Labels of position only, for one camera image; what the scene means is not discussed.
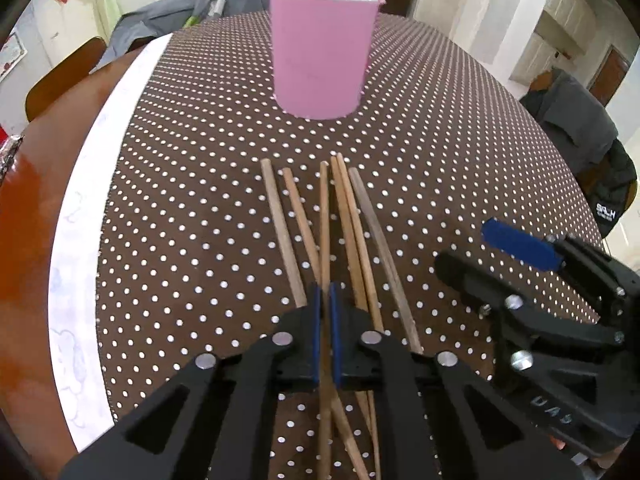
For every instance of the dark jacket on chair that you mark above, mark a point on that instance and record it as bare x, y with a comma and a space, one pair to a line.
583, 132

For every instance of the pink paper cup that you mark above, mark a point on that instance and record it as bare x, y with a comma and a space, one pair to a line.
320, 54

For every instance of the brown wooden chair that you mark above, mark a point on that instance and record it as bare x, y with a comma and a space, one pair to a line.
73, 69

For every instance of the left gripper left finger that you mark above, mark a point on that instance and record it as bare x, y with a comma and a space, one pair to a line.
214, 419

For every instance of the grey jacket on chair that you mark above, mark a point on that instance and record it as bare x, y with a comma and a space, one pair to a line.
163, 17

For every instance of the white tall cabinet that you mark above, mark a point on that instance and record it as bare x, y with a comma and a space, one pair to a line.
561, 38

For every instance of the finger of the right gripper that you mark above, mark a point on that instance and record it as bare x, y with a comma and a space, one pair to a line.
516, 321
607, 285

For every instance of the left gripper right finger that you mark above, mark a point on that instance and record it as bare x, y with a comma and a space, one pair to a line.
436, 419

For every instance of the person's left hand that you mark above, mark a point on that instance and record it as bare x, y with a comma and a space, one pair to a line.
559, 444

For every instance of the brown polka dot mat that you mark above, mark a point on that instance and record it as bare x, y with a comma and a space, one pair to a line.
189, 260

